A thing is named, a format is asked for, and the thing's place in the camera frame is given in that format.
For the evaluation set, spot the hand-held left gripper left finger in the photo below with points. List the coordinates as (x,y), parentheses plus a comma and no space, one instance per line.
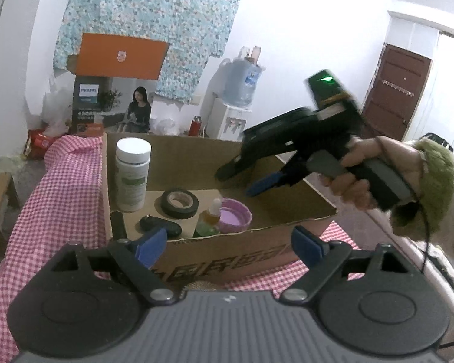
(151,245)

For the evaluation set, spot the blue water jug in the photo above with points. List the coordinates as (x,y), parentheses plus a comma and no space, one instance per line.
(242,83)

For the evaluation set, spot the white supplement bottle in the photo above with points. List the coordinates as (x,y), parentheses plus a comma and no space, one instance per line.
(130,181)

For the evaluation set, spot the red packet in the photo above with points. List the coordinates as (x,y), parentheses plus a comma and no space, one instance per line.
(41,143)

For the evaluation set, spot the gold lid jar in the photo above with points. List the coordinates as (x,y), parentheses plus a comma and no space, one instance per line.
(202,286)

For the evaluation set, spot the brown wooden door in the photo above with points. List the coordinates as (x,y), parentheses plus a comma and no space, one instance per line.
(393,90)

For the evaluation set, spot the red checkered tablecloth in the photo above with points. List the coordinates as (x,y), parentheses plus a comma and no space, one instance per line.
(60,196)

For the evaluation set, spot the small brown cardboard box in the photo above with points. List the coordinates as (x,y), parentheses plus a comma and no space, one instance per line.
(0,204)

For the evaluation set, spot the green dropper bottle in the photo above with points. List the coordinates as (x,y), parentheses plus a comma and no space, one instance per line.
(208,223)

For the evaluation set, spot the black key fob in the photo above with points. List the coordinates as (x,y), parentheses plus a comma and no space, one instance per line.
(162,227)

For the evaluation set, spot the white wall socket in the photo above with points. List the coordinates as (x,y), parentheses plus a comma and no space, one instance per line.
(196,100)

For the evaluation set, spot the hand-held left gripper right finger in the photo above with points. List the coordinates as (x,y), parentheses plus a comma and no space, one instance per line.
(306,245)

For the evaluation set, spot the black cylinder tube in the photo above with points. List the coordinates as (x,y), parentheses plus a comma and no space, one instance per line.
(117,227)

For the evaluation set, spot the small clear bottle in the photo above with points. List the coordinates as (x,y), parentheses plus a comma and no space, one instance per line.
(244,55)

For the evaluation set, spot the white water dispenser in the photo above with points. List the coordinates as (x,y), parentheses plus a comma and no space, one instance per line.
(223,117)

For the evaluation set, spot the purple plastic lid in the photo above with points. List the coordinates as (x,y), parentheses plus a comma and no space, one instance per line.
(234,219)

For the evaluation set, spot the black tape roll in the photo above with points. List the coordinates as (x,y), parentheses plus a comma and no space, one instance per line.
(166,206)

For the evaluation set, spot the white plastic bag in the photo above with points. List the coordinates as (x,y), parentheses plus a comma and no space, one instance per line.
(166,126)
(58,113)

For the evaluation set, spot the floral blue cloth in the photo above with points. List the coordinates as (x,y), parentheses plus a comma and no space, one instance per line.
(155,15)

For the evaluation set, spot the person's right hand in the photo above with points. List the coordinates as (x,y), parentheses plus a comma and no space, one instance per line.
(393,151)

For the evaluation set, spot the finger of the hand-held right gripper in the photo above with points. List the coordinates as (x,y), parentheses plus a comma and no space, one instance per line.
(266,183)
(234,166)

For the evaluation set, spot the orange appliance box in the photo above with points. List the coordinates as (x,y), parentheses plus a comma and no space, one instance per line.
(117,55)

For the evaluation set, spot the red thermos flask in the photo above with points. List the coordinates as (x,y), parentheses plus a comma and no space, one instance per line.
(195,126)

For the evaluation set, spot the small pink bottle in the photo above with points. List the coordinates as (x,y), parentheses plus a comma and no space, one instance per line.
(255,53)

